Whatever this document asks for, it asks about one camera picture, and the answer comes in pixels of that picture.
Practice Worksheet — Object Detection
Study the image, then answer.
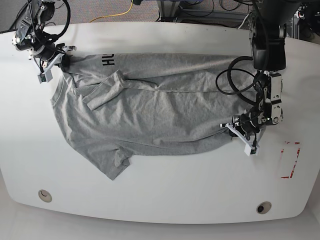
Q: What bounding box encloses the red tape rectangle marking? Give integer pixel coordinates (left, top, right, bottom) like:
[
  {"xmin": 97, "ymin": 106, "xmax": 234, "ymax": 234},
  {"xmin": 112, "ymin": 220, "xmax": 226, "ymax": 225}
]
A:
[{"xmin": 277, "ymin": 141, "xmax": 301, "ymax": 179}]

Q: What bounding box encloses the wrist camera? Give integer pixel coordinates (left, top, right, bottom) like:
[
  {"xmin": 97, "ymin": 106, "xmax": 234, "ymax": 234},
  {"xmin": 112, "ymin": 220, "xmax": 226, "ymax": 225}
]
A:
[
  {"xmin": 37, "ymin": 70, "xmax": 53, "ymax": 84},
  {"xmin": 244, "ymin": 144, "xmax": 260, "ymax": 156}
]

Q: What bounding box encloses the yellow cable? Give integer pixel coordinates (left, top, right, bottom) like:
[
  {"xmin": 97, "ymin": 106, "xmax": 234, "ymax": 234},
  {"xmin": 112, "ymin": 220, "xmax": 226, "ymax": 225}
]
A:
[{"xmin": 89, "ymin": 0, "xmax": 133, "ymax": 23}]

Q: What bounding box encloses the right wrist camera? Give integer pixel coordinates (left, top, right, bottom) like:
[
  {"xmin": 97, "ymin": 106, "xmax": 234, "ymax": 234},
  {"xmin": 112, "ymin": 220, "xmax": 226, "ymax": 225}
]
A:
[{"xmin": 37, "ymin": 70, "xmax": 53, "ymax": 84}]

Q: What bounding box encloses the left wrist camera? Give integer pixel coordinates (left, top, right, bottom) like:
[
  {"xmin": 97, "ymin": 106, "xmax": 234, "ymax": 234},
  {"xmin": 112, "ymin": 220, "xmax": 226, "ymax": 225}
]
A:
[{"xmin": 244, "ymin": 144, "xmax": 260, "ymax": 156}]

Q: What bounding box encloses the left table cable grommet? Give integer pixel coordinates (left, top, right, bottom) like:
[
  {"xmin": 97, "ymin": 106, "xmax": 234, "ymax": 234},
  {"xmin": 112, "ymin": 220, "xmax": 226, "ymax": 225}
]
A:
[{"xmin": 38, "ymin": 189, "xmax": 53, "ymax": 203}]

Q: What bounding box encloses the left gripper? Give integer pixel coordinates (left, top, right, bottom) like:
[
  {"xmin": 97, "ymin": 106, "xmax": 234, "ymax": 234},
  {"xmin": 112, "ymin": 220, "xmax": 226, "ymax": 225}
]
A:
[{"xmin": 220, "ymin": 113, "xmax": 265, "ymax": 147}]

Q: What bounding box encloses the right table cable grommet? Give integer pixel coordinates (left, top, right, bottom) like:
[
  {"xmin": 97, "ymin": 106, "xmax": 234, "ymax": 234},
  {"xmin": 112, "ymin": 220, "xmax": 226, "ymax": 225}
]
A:
[{"xmin": 256, "ymin": 201, "xmax": 272, "ymax": 215}]

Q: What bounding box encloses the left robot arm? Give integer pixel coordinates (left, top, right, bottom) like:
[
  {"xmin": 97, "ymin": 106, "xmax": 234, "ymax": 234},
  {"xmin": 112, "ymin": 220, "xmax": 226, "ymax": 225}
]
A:
[{"xmin": 220, "ymin": 0, "xmax": 302, "ymax": 156}]

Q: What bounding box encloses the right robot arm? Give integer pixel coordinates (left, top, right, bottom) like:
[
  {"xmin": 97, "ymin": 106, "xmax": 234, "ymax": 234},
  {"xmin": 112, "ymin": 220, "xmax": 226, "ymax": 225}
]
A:
[{"xmin": 12, "ymin": 0, "xmax": 77, "ymax": 83}]

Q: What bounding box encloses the grey t-shirt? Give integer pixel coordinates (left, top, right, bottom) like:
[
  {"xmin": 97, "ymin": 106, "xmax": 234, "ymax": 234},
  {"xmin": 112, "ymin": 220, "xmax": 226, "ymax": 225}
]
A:
[{"xmin": 51, "ymin": 53, "xmax": 252, "ymax": 180}]

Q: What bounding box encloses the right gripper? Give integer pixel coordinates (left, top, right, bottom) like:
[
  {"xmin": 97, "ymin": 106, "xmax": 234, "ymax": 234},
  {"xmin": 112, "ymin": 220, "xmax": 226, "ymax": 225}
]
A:
[{"xmin": 29, "ymin": 43, "xmax": 77, "ymax": 75}]

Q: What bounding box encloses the table cable grommet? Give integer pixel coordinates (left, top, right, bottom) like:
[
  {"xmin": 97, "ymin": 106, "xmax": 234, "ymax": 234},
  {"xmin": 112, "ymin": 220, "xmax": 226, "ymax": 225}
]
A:
[
  {"xmin": 256, "ymin": 201, "xmax": 272, "ymax": 215},
  {"xmin": 38, "ymin": 189, "xmax": 53, "ymax": 203}
]

